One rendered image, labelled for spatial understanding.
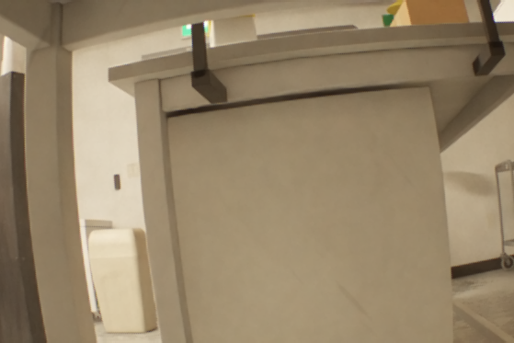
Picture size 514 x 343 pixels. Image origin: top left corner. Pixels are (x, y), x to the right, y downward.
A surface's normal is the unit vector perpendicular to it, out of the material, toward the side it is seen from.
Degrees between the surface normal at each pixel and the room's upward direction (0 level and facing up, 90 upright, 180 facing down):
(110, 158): 90
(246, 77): 90
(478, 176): 90
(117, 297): 93
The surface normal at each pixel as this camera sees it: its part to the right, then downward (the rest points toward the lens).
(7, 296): -0.44, -0.04
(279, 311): -0.14, -0.09
